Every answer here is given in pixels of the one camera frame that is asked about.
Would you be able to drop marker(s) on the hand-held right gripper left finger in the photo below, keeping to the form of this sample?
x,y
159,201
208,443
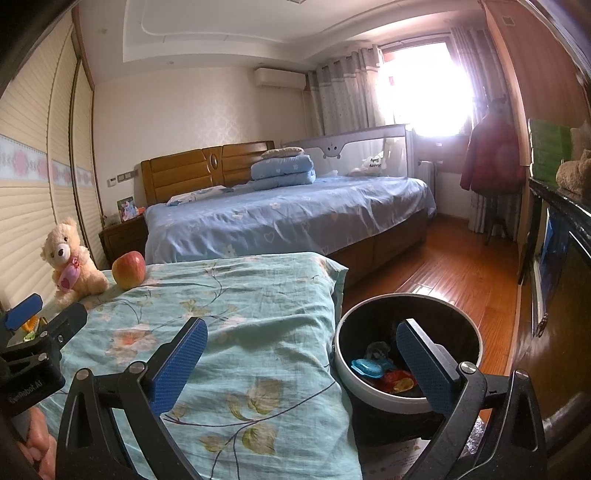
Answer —
x,y
180,364

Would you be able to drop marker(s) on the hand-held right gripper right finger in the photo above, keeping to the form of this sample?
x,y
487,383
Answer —
x,y
425,364

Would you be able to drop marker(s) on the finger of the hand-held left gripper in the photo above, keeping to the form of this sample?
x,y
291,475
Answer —
x,y
25,310
64,323

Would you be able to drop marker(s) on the yellow wrapper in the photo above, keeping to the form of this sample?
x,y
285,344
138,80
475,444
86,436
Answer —
x,y
407,386

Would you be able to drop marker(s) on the blue plastic item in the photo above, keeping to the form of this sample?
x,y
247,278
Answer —
x,y
364,368

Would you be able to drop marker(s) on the round black trash bin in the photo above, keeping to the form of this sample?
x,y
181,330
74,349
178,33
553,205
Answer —
x,y
369,401

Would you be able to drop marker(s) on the person's left hand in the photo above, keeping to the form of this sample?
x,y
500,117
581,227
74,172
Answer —
x,y
39,443

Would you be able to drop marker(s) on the orange peel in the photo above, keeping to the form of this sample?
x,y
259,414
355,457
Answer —
x,y
30,324

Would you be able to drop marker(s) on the cream teddy bear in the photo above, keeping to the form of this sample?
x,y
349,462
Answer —
x,y
64,258

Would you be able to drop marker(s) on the red apple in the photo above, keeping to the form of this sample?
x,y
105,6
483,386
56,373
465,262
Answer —
x,y
129,270

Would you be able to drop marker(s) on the teal floral blanket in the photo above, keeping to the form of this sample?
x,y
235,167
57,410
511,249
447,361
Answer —
x,y
254,323

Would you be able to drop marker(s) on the dark wooden nightstand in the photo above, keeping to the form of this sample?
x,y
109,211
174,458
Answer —
x,y
122,240

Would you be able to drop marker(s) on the cream sliding wardrobe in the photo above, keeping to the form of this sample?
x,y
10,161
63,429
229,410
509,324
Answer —
x,y
37,207

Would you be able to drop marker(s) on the coat rack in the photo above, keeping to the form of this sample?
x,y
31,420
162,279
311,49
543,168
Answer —
x,y
501,221

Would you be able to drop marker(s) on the white blue printed cloth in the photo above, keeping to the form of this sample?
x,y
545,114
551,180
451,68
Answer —
x,y
194,197

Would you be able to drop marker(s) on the white radiator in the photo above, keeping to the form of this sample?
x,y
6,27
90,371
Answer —
x,y
427,180

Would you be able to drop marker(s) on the bed with blue sheet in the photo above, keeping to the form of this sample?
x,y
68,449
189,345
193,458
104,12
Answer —
x,y
286,212

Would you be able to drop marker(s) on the wooden headboard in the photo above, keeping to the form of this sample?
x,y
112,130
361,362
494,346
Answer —
x,y
184,175

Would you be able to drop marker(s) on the black cabinet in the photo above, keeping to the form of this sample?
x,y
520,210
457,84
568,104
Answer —
x,y
563,207

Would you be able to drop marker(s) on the red jacket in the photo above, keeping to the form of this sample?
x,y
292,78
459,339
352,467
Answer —
x,y
491,157

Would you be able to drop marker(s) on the folded blue quilt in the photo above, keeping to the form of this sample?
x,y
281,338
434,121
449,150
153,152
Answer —
x,y
284,170

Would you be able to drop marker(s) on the small patterned pillow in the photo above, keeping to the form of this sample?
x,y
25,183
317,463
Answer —
x,y
282,152

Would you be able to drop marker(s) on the brown teddy bear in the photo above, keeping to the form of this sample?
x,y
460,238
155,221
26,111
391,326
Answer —
x,y
575,175

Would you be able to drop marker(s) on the green boxes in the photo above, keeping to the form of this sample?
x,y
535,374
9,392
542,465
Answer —
x,y
549,147

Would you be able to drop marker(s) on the bright window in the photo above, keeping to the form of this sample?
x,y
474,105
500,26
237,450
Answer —
x,y
425,87

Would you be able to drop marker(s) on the grey patterned curtain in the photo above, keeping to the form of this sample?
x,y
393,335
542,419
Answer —
x,y
341,92
471,69

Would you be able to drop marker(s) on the white air conditioner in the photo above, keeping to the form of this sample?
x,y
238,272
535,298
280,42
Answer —
x,y
279,78

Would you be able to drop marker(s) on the photo frame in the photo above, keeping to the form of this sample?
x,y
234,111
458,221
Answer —
x,y
126,208

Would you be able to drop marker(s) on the wall switches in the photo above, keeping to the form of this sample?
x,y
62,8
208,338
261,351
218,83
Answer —
x,y
122,177

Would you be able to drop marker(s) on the grey bed guard rail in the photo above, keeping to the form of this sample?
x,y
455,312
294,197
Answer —
x,y
341,147

